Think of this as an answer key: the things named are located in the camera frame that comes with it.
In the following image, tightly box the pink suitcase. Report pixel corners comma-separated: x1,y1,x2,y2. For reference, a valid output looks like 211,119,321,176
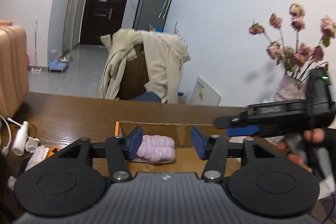
0,20,29,118

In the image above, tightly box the dried pink flower bouquet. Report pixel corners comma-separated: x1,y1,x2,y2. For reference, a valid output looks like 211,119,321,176
248,3,335,83

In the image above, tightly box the white spray bottle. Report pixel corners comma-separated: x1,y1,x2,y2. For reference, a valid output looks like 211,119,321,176
12,121,29,156

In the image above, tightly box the dark wooden chair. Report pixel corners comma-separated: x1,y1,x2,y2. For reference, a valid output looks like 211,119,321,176
116,44,161,103

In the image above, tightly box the dark entrance door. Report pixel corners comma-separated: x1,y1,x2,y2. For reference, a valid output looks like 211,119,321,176
79,0,127,46

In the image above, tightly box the white crumpled tissue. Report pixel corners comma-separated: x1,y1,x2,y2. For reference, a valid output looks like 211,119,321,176
25,145,50,171

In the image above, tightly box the white flat panel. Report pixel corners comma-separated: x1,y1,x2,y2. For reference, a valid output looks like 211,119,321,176
189,76,222,106

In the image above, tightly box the person's right hand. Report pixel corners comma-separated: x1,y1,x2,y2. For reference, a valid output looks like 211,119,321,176
277,128,325,173

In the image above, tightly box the pink wrapped vase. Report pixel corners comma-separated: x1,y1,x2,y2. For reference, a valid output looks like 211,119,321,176
273,75,306,101

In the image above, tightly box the blue floor tray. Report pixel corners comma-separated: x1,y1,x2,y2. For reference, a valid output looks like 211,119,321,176
48,56,73,73

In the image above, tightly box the white charging cable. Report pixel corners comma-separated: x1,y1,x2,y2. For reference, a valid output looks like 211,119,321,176
0,114,25,156

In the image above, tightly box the red orange cardboard box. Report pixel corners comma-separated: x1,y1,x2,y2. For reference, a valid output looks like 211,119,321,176
114,121,253,177

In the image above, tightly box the orange small object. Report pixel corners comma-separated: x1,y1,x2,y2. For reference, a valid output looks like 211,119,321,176
46,146,60,158

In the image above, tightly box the lilac fluffy slipper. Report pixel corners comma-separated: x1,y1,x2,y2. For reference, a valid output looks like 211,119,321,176
132,135,175,164

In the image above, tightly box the grey cabinet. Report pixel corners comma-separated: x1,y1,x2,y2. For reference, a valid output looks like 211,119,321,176
133,0,172,32

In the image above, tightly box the beige coat on chair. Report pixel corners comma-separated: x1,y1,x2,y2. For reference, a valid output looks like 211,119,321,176
99,29,191,104

